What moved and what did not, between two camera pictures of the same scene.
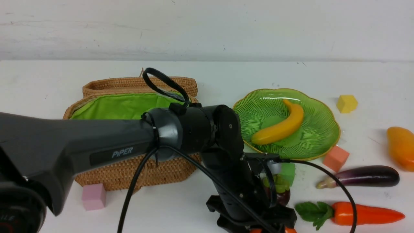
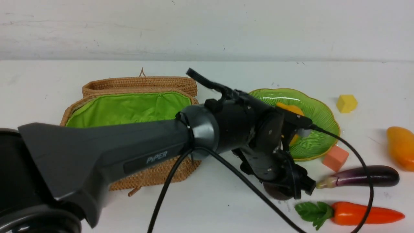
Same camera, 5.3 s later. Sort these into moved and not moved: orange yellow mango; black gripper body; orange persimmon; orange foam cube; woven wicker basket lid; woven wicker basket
Moved: orange persimmon; black gripper body
Not moved: woven wicker basket; woven wicker basket lid; orange yellow mango; orange foam cube
